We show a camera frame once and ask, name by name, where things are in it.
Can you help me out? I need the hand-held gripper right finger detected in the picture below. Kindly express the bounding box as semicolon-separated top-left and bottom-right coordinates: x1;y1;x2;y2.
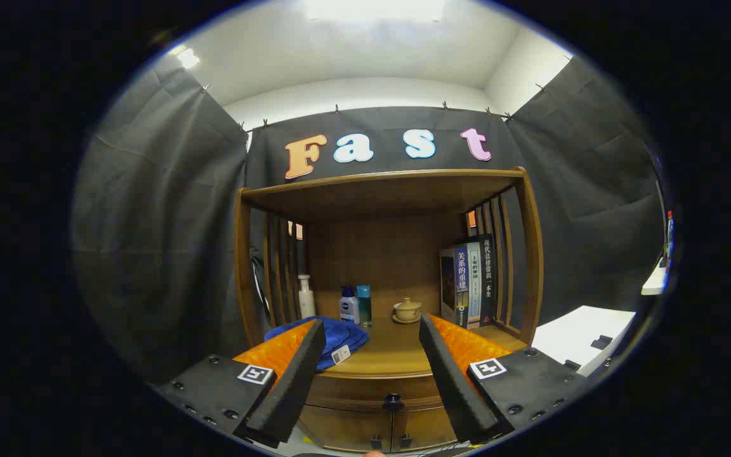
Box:
419;314;588;445

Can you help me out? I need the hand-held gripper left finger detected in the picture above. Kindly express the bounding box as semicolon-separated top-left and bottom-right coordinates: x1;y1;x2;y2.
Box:
153;317;327;449

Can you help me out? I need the wooden drawer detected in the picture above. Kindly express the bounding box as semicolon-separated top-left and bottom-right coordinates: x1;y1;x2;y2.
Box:
306;373;445;411

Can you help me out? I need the wooden countertop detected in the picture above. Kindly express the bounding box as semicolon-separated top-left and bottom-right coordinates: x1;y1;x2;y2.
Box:
258;314;528;380

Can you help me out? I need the wooden cabinet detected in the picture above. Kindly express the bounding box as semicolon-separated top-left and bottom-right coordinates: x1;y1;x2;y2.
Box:
234;166;545;454

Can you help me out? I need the blue towel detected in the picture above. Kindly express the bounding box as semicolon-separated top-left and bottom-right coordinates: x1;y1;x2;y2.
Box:
264;316;371;372

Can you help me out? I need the white pump bottle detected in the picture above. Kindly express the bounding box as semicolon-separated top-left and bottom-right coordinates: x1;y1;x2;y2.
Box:
297;274;317;319

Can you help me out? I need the beige lidded teacup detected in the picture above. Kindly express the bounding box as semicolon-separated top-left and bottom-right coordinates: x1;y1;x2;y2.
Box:
392;297;423;324

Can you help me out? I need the white bottle blue cap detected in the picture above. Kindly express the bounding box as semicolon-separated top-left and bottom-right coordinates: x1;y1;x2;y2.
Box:
339;286;360;325

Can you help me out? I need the pale spine book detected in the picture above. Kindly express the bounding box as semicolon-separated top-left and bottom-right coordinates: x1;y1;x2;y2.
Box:
467;241;482;329

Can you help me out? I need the teal bottle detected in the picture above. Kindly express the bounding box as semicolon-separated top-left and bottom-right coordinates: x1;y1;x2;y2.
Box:
357;285;373;328

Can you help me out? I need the black spine book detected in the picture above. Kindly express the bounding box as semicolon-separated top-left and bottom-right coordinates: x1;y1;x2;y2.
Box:
478;234;497;327

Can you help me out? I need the white box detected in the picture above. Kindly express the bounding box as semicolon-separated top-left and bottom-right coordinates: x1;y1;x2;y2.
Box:
532;305;637;376

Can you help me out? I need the white side table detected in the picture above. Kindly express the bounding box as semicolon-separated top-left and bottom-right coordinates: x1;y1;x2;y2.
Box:
641;263;669;296

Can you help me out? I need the cable behind cabinet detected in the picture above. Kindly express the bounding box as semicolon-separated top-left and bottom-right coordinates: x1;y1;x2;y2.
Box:
251;248;272;318

